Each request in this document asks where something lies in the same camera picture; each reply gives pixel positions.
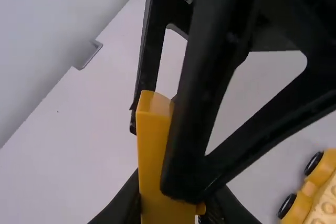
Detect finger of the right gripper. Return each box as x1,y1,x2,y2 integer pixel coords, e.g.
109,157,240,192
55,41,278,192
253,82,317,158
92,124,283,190
128,0,195,135
160,0,336,206

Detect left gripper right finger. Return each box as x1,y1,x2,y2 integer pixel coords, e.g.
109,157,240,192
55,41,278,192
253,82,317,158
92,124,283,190
196,184,265,224

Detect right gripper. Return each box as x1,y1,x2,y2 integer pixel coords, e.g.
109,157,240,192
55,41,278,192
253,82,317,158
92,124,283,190
167,0,336,55

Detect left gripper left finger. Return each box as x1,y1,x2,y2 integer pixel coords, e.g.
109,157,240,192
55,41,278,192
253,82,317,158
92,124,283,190
86,167,143,224

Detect thin yellow toy brick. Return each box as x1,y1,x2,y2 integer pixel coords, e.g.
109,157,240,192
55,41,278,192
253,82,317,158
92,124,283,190
135,90,207,224

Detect yellow toy car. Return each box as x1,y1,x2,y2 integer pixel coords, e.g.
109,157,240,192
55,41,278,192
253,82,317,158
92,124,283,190
275,148,336,224

